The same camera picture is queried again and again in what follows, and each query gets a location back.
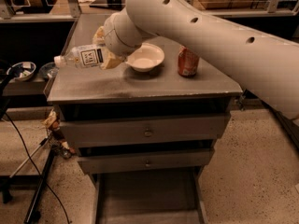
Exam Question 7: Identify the black monitor stand base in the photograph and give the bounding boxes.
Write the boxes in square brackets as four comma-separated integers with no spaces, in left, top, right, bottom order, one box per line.
[89,0,125,10]

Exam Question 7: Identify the black floor cable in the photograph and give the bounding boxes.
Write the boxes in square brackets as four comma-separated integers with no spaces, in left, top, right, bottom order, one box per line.
[4,112,73,224]

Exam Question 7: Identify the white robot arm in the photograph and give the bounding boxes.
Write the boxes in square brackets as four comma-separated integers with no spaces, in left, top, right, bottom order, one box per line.
[101,0,299,121]

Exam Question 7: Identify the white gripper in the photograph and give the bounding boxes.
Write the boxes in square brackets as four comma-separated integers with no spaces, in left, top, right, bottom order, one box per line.
[93,8,153,70]

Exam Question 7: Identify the grey open bottom drawer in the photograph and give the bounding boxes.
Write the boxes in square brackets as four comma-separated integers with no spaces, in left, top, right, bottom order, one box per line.
[93,168,209,224]

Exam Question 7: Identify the white paper bowl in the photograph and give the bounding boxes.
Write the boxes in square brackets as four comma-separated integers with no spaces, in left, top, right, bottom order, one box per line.
[126,43,164,72]

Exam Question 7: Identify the grey drawer cabinet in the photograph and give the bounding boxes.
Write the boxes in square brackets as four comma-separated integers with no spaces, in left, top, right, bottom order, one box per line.
[43,10,245,224]

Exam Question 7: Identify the white bowl with items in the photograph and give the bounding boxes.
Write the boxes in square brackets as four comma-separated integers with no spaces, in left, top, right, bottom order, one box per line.
[7,62,36,81]

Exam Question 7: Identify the small clutter pile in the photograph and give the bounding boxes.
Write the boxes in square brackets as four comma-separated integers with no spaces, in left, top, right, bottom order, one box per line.
[43,109,76,159]

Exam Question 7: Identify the black tripod stand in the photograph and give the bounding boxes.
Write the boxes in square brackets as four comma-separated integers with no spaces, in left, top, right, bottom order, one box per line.
[0,72,54,224]

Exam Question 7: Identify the orange soda can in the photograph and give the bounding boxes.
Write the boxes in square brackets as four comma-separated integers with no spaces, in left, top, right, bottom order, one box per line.
[178,46,199,77]

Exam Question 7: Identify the grey middle drawer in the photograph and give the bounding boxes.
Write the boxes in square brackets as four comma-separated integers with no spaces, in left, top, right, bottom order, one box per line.
[78,148,214,174]

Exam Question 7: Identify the clear plastic bottle white label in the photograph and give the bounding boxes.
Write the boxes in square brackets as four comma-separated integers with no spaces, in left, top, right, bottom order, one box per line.
[54,44,107,68]

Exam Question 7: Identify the grey top drawer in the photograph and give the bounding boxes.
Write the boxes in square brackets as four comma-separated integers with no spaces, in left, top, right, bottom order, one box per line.
[61,113,230,148]

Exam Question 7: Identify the dark glass bowl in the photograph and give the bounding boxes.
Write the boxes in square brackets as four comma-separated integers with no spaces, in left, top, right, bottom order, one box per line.
[38,62,59,80]

